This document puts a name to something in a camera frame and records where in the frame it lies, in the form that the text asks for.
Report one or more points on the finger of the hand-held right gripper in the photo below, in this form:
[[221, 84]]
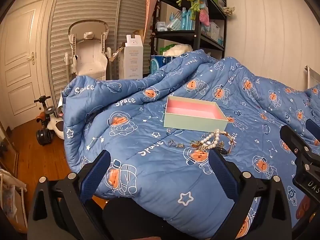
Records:
[[290, 136], [313, 130]]

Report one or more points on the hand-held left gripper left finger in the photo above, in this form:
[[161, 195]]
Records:
[[96, 172]]

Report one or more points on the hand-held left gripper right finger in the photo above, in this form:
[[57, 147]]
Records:
[[222, 172]]

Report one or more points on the mint green pink-lined box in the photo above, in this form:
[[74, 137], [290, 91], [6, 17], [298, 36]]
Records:
[[195, 122]]

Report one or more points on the blue astronaut printed blanket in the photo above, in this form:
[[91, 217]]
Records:
[[162, 175]]

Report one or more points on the white ride-on toy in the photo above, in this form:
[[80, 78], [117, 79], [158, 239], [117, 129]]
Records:
[[55, 127]]

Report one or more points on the gold framed mirror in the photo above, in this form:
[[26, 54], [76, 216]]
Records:
[[15, 160]]

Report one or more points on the white baby high chair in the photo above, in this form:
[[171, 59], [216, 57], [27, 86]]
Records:
[[87, 55]]

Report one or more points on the white carton box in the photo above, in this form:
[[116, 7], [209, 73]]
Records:
[[132, 60]]

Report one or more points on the blue tissue pack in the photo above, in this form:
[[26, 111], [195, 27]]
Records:
[[157, 63]]

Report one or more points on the white panelled door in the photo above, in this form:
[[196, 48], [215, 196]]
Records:
[[22, 67]]

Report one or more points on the white storage basket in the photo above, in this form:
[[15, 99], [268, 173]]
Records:
[[214, 31]]

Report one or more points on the white fluffy stuffing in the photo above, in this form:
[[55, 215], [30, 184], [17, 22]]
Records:
[[177, 50]]

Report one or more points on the crumpled beige paper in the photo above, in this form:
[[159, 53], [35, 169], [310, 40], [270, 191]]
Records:
[[228, 10]]

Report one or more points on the pink knitted pouch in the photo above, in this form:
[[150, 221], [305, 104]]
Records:
[[205, 17]]

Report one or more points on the black shelf rack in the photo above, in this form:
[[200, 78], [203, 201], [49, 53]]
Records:
[[175, 33]]

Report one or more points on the group of blue bottles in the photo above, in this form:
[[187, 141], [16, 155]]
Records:
[[186, 21]]

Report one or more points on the green frog plush toy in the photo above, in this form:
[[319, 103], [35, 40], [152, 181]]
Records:
[[193, 7]]

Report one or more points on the louvered closet door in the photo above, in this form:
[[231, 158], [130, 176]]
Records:
[[100, 5]]

